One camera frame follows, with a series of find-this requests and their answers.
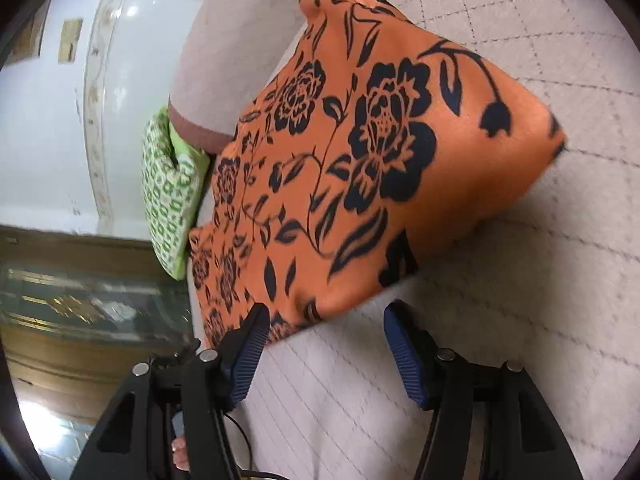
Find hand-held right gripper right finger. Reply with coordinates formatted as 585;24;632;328
383;300;584;480

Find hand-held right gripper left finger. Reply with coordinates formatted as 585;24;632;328
67;304;271;480

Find orange black floral garment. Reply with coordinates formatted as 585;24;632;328
187;0;567;348

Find person's right hand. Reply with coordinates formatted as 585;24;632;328
170;437;193;473

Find beige quilted bed cover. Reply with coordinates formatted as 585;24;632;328
190;0;640;480

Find green patterned pillow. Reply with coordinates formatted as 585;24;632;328
141;106;212;281

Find wooden glass cabinet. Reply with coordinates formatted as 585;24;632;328
0;225;201;461

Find beige pillow with brown band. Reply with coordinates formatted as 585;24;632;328
167;0;341;155

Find black cable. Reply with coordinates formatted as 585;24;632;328
222;410;283;480

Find yellowish wall plate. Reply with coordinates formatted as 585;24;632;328
57;17;84;64

